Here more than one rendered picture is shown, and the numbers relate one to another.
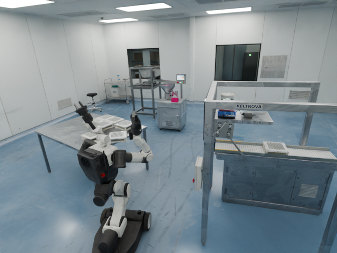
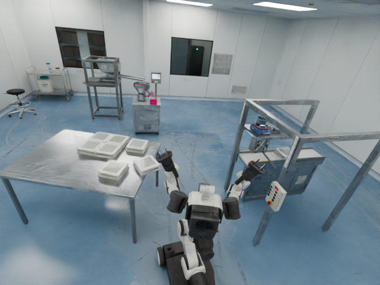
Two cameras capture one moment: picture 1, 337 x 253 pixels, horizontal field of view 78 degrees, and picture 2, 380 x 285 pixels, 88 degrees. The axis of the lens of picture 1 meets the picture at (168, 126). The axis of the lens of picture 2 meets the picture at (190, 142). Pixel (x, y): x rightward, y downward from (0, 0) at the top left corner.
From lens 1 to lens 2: 159 cm
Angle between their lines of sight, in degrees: 30
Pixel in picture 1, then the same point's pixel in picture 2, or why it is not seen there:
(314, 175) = (307, 169)
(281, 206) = not seen: hidden behind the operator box
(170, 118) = (148, 121)
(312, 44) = (251, 47)
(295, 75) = (237, 72)
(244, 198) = (259, 194)
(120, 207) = (192, 245)
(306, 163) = (307, 162)
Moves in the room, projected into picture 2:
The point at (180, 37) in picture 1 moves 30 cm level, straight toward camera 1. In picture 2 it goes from (131, 21) to (133, 22)
